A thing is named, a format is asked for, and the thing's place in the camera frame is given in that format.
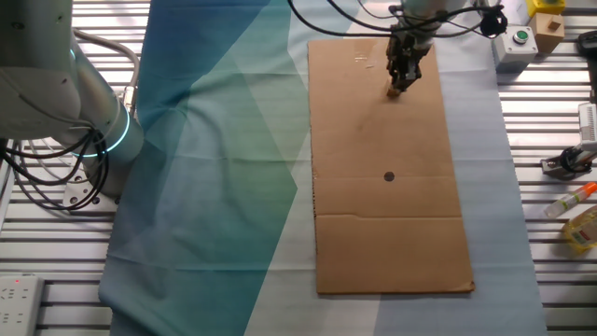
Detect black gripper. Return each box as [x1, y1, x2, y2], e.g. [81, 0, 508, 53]
[385, 32, 433, 93]

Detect clear tape patch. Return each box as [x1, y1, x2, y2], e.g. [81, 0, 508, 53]
[352, 39, 388, 71]

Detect grey box with green button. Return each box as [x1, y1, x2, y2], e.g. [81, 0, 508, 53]
[492, 25, 540, 75]

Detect wooden box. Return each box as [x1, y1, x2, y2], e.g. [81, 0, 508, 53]
[528, 12, 566, 55]

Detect yellow button box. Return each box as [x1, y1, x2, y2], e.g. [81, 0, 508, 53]
[525, 0, 567, 18]

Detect brown cardboard sheet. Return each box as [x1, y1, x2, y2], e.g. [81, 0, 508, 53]
[306, 37, 476, 295]

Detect black device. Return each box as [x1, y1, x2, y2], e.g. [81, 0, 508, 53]
[576, 30, 597, 60]

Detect clear tube with orange cap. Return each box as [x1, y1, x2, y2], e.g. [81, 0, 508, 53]
[543, 181, 597, 219]

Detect blue green patterned cloth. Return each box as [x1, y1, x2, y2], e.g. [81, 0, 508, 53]
[97, 0, 549, 336]

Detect plastic bottle with yellow contents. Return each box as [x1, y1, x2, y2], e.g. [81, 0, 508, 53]
[562, 206, 597, 255]

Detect white power strip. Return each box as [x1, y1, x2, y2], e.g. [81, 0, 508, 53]
[0, 274, 46, 336]

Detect black wrist cable with clamp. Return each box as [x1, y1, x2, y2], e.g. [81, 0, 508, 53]
[286, 0, 508, 39]

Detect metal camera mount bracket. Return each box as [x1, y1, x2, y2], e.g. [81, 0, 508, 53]
[540, 142, 597, 182]

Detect black coiled cable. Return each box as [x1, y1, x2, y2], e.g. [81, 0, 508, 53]
[558, 146, 584, 177]

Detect silver exterior camera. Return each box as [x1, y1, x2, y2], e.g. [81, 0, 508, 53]
[576, 102, 597, 146]

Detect grey robot hose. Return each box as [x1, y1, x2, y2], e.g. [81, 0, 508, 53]
[73, 28, 141, 118]

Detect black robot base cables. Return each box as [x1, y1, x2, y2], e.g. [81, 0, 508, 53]
[0, 130, 109, 212]

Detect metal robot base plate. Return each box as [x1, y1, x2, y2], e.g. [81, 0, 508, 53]
[62, 175, 120, 212]

